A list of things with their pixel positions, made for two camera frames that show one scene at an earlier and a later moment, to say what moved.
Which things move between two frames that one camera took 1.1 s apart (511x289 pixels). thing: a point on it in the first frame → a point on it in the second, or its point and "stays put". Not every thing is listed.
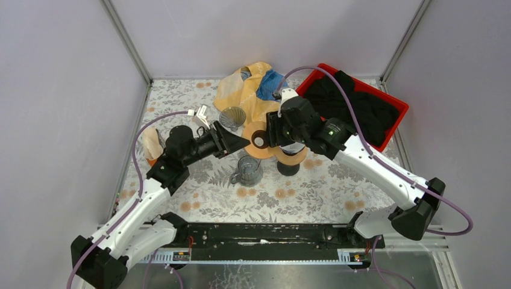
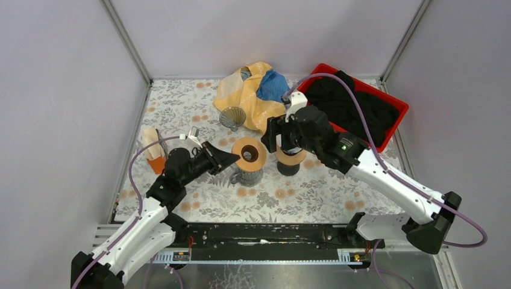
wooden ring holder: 248,130 → 252,152
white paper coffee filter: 292,148 stays put
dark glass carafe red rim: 287,170 stays put
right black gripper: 273,123 stays put
